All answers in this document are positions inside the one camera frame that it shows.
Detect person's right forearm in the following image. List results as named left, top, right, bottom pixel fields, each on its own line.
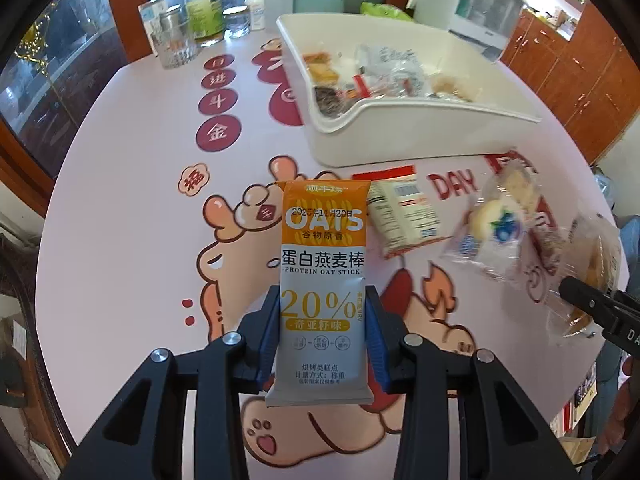
left=607, top=357, right=640, bottom=453

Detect blueberry bread packet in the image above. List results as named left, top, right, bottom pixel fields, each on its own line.
left=440, top=195, right=533, bottom=286

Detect row of books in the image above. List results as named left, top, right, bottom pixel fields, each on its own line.
left=550, top=360, right=598, bottom=436

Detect pale cake clear packet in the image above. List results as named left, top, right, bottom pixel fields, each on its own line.
left=482, top=162, right=543, bottom=211

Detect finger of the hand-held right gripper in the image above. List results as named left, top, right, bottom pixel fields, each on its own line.
left=558, top=277, right=640, bottom=319

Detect small glass jar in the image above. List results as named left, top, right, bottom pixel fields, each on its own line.
left=222, top=6, right=251, bottom=39

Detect white blue carton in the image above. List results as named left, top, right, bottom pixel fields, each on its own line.
left=138, top=0, right=168, bottom=58

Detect white countertop appliance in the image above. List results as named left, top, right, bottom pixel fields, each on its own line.
left=447, top=0, right=531, bottom=63

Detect pile of assorted snack packets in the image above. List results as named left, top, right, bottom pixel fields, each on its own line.
left=302, top=42, right=483, bottom=118

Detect grey white snack packet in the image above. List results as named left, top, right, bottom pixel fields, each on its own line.
left=357, top=44, right=428, bottom=97

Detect small white pill bottle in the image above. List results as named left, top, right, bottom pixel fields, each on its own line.
left=245, top=0, right=266, bottom=31

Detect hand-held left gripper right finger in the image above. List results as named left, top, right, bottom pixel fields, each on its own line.
left=364, top=284, right=583, bottom=480

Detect cream snack packet red edge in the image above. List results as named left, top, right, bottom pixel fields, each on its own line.
left=351, top=165, right=443, bottom=261

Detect small gold ornament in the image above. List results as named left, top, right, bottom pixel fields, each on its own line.
left=15, top=25, right=51, bottom=76

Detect green tissue pack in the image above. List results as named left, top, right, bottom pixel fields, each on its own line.
left=360, top=1, right=416, bottom=23

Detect white plastic bin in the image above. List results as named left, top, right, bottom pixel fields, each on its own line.
left=276, top=10, right=543, bottom=170

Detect green label clear bottle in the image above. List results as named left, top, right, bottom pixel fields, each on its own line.
left=184, top=0, right=224, bottom=47

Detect round oat cake clear packet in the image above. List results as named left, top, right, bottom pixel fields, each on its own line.
left=432, top=72, right=481, bottom=103

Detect large clear bread bag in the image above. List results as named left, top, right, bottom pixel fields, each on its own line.
left=542, top=210, right=623, bottom=338

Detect cut glass tumbler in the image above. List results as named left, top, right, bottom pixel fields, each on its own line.
left=159, top=27, right=198, bottom=70

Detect wooden cabinets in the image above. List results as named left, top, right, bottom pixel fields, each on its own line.
left=500, top=0, right=640, bottom=166

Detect orange white oat bar packet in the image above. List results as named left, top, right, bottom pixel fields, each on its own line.
left=265, top=180, right=375, bottom=407

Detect pink printed tablecloth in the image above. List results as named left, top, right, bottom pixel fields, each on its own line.
left=35, top=35, right=621, bottom=480

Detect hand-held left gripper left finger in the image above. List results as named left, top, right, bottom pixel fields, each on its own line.
left=60, top=285, right=281, bottom=480

